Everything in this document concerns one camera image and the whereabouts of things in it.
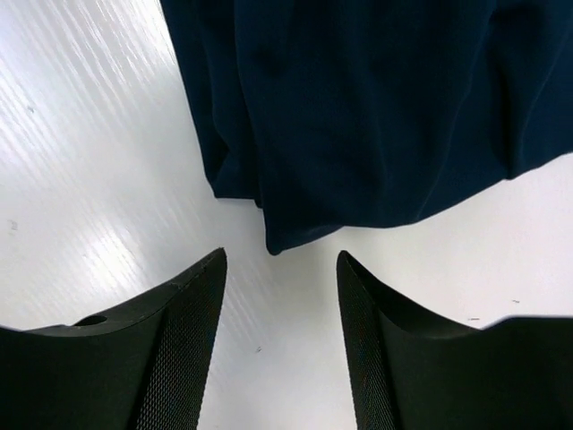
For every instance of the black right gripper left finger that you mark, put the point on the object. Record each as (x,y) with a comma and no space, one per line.
(142,364)

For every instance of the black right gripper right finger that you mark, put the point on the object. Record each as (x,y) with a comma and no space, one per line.
(411,368)

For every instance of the navy blue shorts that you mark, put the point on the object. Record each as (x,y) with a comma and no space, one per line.
(371,114)

